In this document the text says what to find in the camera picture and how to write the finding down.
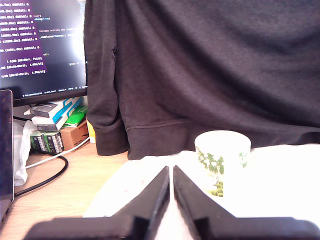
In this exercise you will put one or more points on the white table cloth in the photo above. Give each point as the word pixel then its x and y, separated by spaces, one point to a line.
pixel 275 187

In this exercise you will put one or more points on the dark laptop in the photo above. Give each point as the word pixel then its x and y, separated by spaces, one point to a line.
pixel 5 145

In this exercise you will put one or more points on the green and black box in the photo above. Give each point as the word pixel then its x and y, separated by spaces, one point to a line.
pixel 54 142
pixel 37 142

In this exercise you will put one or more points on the computer monitor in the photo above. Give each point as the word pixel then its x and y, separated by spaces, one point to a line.
pixel 42 50

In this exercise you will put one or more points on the brown cardboard box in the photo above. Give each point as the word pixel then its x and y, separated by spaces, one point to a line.
pixel 75 136

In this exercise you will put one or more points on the green packet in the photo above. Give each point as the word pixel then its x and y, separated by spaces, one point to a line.
pixel 77 116

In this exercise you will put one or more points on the black draped sweater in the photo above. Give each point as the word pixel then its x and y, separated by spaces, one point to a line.
pixel 200 75

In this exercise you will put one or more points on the white mug with green print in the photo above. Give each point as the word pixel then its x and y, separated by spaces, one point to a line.
pixel 220 152

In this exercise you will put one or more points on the grey small box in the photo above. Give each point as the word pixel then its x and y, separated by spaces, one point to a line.
pixel 43 110

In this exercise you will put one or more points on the white and blue box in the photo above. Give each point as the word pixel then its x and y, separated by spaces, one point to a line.
pixel 67 107

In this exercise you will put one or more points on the white plastic bag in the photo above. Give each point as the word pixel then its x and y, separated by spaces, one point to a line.
pixel 22 155

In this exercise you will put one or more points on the yellow container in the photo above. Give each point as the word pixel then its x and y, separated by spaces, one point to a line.
pixel 91 132

